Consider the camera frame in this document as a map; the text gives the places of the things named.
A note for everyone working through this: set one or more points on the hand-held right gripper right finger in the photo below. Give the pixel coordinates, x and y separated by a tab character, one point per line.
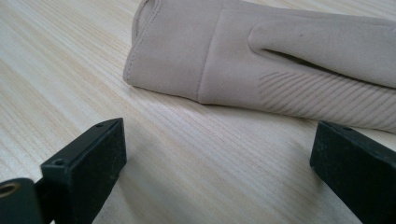
358	169

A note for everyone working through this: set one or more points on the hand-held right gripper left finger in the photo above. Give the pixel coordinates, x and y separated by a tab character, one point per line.
84	168

